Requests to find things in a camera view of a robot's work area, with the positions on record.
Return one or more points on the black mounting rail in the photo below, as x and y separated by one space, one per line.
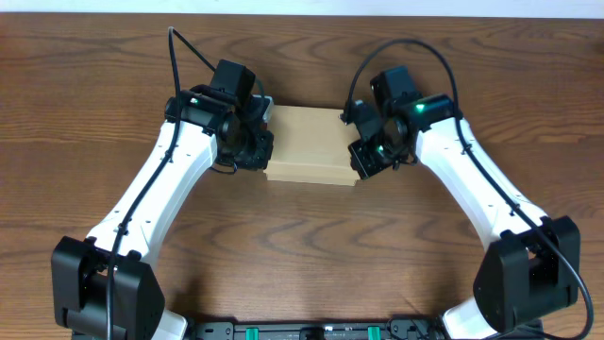
394 329

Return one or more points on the cardboard box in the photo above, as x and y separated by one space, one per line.
310 146

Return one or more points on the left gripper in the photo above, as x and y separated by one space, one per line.
261 151

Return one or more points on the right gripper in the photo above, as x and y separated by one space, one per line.
364 166

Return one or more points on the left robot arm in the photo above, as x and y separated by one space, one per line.
104 286

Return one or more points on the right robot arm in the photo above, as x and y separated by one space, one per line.
527 271

